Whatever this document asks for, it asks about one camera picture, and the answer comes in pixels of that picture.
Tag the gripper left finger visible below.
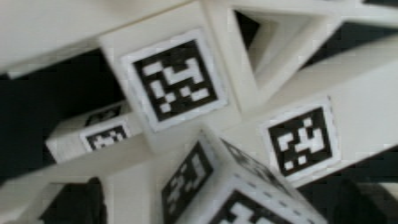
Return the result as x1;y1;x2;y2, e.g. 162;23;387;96
11;176;112;224

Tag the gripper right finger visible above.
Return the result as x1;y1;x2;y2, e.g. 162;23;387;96
300;178;398;224

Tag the white chair leg block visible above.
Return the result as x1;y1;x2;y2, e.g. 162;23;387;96
46;101;142;163

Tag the white chair back frame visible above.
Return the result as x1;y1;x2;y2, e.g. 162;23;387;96
0;0;398;224

